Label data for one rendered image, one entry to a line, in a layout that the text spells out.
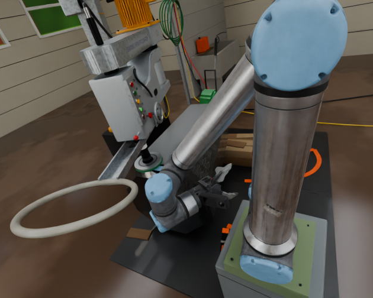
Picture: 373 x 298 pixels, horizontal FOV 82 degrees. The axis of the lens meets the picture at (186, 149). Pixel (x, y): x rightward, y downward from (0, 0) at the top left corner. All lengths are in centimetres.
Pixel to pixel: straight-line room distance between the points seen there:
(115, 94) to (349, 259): 200
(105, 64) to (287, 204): 106
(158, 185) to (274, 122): 43
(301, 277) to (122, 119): 116
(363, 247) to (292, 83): 197
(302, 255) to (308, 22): 83
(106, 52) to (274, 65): 102
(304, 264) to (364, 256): 125
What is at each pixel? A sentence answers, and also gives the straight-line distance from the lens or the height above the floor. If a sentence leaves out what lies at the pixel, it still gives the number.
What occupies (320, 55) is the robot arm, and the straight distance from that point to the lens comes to 34.
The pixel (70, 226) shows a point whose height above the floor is 129.
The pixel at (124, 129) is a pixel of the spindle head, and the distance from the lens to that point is 142.
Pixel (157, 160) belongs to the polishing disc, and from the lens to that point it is 160.
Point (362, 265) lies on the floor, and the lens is 215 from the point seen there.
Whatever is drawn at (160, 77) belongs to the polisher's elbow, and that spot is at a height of 133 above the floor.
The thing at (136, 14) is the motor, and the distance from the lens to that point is 188.
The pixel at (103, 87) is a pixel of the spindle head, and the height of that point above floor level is 151.
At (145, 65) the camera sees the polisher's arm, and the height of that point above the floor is 149.
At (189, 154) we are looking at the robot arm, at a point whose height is 140.
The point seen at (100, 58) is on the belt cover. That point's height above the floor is 166.
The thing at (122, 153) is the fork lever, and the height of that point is 110.
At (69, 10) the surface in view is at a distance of 239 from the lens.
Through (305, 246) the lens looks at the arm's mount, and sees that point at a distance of 102.
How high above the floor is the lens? 179
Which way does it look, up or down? 33 degrees down
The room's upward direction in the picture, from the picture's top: 15 degrees counter-clockwise
